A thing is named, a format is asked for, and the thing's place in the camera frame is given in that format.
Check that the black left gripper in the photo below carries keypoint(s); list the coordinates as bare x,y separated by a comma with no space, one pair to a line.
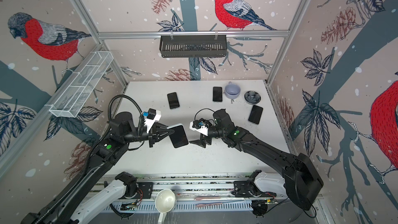
155,134

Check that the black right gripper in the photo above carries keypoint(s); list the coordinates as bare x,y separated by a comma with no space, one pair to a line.
203,140

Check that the black phone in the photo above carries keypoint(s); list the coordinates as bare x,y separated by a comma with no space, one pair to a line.
179,138
255,114
217,94
173,100

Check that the light blue phone case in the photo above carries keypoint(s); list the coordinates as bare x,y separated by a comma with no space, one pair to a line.
173,126

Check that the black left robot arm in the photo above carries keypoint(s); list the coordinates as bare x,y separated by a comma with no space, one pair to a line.
67,207

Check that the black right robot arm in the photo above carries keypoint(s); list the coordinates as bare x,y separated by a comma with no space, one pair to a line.
302,180

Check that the lavender cup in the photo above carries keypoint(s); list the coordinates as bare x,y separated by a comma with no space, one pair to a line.
232,90

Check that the white ladle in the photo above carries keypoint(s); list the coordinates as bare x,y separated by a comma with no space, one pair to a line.
165,201

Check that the dark grey small bowl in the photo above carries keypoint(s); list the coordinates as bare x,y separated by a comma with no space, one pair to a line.
252,97

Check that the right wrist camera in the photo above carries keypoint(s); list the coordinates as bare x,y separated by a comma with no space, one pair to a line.
200,126

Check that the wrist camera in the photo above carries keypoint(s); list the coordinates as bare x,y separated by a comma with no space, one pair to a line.
200,126
151,116

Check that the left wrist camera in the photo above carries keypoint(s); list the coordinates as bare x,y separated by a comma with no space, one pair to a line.
151,116

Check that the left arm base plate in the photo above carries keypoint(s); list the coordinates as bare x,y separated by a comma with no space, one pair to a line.
140,190

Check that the red pen on rail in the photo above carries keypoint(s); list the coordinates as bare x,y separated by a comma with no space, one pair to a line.
203,205

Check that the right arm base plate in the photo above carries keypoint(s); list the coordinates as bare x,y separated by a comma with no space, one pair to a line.
247,189

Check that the black hanging wire basket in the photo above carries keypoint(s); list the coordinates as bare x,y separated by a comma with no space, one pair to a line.
193,46

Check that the white mesh wall shelf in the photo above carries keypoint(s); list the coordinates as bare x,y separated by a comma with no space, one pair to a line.
74,97

